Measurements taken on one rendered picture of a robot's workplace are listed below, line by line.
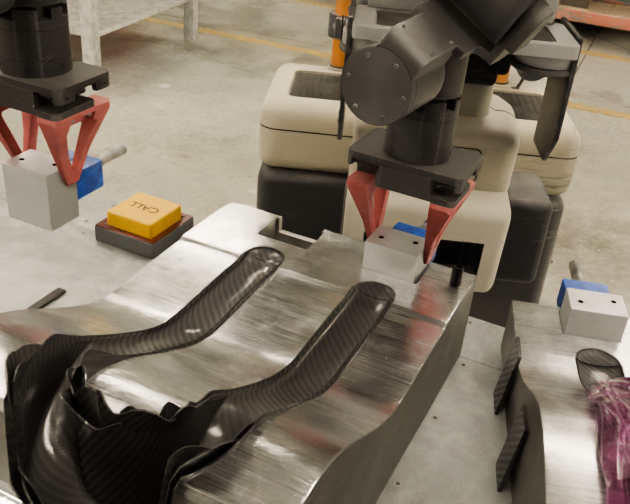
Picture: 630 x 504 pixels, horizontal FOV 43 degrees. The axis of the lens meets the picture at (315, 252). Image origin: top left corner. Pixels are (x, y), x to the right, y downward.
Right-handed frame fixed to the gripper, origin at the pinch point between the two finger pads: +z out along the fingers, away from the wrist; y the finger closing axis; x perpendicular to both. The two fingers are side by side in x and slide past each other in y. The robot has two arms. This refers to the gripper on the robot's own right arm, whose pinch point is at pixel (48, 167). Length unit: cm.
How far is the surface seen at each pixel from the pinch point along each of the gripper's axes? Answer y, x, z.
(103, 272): -0.9, 7.0, 15.2
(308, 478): 36.0, -19.4, 1.0
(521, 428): 44.6, -0.2, 8.9
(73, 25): -206, 228, 75
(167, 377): 24.1, -15.7, 1.9
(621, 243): 45, 214, 99
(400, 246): 29.9, 10.5, 3.5
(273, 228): 16.0, 12.9, 7.2
